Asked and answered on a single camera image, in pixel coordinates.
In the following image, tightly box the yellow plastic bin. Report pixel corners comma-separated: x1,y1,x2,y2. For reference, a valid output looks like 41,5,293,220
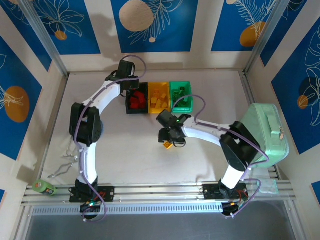
147,81,172,114

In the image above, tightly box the green plastic bin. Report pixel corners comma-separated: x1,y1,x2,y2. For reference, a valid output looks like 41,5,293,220
169,80,195,113

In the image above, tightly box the black plastic bin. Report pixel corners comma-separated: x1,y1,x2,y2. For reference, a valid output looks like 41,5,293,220
125,82,149,115

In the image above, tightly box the mint green zipper case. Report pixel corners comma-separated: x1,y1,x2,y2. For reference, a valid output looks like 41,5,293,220
240,102,291,169

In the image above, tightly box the clear plastic bag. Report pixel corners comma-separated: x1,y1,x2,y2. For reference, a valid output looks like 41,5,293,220
258,178,279,195

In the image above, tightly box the green tape roll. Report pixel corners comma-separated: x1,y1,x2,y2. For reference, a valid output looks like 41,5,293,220
32,179,59,197

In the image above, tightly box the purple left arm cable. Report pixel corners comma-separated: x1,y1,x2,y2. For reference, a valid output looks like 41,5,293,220
74,54,147,223

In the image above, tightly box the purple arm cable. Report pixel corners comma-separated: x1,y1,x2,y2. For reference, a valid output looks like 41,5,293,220
74,54,147,223
171,94,270,220

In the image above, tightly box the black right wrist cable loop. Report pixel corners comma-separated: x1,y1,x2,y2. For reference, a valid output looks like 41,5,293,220
173,138,187,149

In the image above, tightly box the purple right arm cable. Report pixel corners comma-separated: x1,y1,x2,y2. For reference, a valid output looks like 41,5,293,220
171,94,270,220

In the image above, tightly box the aluminium front rail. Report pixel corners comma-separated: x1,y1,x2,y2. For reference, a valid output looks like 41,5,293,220
21,183,293,207

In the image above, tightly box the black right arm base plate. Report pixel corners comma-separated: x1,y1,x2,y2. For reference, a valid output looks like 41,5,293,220
202,183,248,201

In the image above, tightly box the aluminium frame post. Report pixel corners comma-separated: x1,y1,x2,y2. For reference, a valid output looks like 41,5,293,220
243,0,296,76
18,0,70,77

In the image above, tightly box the aluminium side rail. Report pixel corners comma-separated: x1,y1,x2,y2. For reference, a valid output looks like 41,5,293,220
34,73,70,183
241,71,254,106

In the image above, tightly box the slotted aluminium cable duct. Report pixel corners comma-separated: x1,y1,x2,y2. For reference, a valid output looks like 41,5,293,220
31,203,225,216

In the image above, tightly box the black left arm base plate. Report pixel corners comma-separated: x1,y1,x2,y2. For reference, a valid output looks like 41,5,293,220
69,185,116,203

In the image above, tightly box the bent metal wire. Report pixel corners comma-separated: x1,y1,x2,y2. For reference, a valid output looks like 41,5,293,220
60,147,77,161
47,161,77,179

